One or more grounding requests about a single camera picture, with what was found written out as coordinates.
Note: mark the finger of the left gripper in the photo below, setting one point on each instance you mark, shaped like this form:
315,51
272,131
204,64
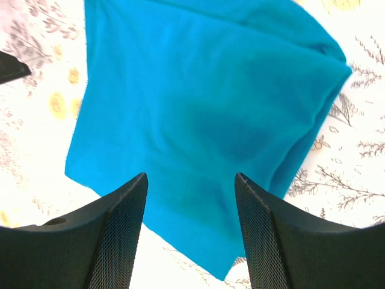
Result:
11,68

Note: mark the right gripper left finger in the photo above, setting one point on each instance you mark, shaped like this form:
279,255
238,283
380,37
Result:
91,247

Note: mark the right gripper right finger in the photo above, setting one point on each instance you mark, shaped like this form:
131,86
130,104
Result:
287,247

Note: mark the blue t shirt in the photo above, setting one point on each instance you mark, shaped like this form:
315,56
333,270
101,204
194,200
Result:
192,93

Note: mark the floral patterned table cloth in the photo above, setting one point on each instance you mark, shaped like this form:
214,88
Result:
340,180

